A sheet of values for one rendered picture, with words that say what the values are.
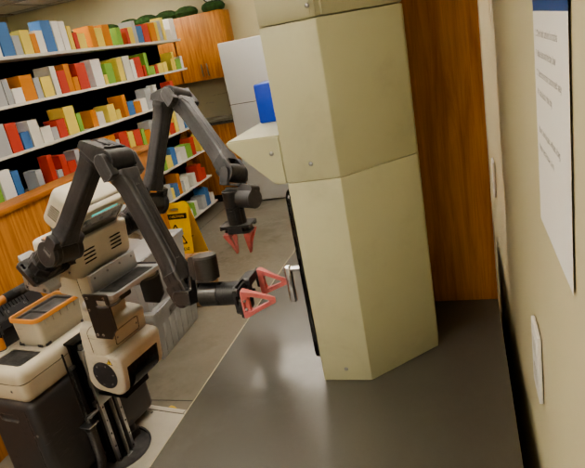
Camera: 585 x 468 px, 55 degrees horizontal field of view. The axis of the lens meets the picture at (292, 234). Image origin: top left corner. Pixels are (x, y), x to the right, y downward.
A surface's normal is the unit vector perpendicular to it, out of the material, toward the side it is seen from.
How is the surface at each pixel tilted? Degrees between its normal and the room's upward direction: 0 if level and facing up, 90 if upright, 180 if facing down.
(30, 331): 92
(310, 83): 90
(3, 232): 90
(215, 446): 0
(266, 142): 90
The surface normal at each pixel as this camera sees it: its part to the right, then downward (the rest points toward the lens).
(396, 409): -0.18, -0.93
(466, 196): -0.26, 0.36
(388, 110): 0.49, 0.20
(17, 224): 0.95, -0.07
